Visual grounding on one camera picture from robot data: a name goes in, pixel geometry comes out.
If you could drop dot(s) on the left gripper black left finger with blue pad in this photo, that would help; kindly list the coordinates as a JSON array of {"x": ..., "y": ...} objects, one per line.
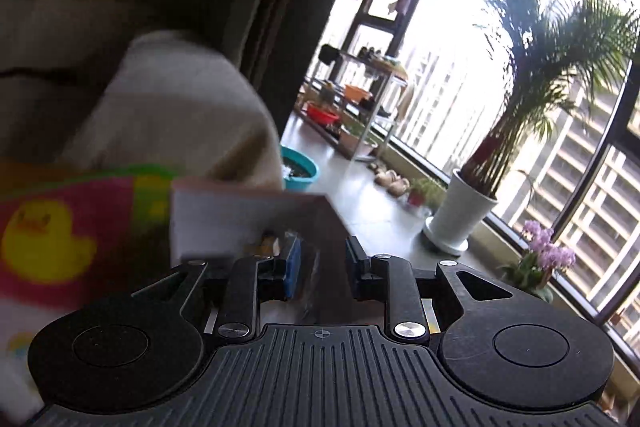
[{"x": 251, "y": 282}]

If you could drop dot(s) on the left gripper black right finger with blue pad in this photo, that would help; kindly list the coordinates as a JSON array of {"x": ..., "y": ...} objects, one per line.
[{"x": 388, "y": 280}]

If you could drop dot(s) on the pink cardboard storage box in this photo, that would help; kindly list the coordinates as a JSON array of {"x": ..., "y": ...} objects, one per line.
[{"x": 211, "y": 220}]

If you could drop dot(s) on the small potted green plant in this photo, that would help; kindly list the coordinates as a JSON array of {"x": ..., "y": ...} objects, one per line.
[{"x": 425, "y": 193}]

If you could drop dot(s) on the white ribbed plant pot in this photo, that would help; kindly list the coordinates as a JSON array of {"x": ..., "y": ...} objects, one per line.
[{"x": 457, "y": 216}]

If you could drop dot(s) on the teal plastic basin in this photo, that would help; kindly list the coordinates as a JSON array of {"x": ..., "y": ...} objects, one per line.
[{"x": 298, "y": 170}]

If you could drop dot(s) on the pink orchid plant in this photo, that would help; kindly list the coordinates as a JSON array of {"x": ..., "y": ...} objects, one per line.
[{"x": 540, "y": 260}]

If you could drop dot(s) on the white orchid pot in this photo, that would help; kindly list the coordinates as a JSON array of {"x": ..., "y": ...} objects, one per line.
[{"x": 543, "y": 292}]

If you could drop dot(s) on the colourful cartoon play mat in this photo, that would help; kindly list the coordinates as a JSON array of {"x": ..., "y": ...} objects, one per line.
[{"x": 67, "y": 240}]

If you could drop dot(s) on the metal shelf rack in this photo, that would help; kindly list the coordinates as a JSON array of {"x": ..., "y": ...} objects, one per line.
[{"x": 355, "y": 78}]

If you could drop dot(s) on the beige covered sofa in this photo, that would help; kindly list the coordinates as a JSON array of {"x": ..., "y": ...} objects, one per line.
[{"x": 87, "y": 85}]

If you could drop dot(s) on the tall palm plant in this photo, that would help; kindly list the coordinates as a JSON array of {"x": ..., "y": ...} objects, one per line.
[{"x": 549, "y": 48}]

